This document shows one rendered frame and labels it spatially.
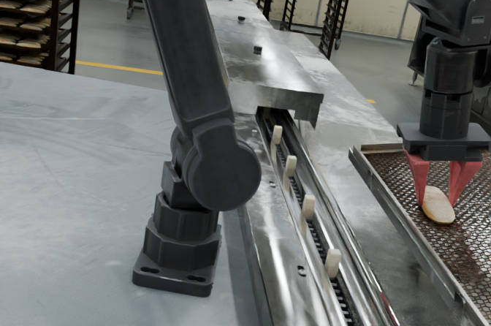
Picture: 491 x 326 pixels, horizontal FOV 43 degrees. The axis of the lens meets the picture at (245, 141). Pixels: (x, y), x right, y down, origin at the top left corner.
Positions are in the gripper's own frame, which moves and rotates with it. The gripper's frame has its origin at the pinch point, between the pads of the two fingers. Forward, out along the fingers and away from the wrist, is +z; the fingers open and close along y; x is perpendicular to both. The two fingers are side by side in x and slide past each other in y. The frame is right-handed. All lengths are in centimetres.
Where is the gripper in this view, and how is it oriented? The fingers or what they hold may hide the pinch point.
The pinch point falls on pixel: (435, 198)
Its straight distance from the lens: 83.4
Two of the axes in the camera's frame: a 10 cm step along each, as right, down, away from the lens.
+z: 0.1, 9.3, 3.6
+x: -0.5, 3.6, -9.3
